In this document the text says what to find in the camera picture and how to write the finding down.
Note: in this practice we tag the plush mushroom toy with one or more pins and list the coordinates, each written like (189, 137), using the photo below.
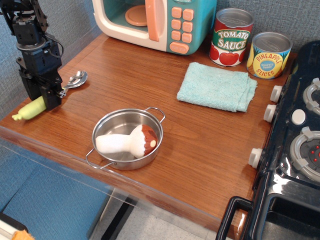
(140, 142)

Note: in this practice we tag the light blue folded cloth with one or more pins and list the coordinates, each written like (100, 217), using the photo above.
(217, 88)

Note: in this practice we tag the white stove knob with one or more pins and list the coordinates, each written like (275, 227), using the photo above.
(276, 93)
(269, 112)
(254, 157)

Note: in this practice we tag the white round stove button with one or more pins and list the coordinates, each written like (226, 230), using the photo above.
(298, 117)

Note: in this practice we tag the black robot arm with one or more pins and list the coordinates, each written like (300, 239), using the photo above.
(27, 22)

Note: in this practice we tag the teal toy microwave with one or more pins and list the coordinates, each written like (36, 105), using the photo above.
(173, 26)

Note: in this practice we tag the white stove knob lower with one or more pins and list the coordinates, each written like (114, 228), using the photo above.
(254, 157)

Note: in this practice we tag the pineapple slices can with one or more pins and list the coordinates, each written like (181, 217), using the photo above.
(268, 55)

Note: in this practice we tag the spoon with green handle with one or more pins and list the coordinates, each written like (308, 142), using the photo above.
(38, 106)

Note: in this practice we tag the tomato sauce can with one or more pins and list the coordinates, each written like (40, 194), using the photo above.
(231, 33)

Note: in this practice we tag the black toy stove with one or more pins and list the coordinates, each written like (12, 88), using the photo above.
(286, 204)

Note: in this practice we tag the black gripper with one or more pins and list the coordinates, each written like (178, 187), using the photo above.
(39, 66)

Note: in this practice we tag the white stove knob upper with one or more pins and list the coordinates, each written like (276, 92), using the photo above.
(276, 93)

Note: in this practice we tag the orange fuzzy object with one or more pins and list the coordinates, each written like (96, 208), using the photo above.
(22, 235)

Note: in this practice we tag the grey burner lower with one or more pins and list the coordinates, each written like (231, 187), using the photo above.
(305, 153)

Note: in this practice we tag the black oven door handle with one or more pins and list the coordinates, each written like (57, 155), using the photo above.
(235, 203)

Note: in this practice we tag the steel pan with handles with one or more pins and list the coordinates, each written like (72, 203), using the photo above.
(123, 121)

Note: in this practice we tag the white stove knob middle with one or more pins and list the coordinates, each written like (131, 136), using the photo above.
(269, 112)

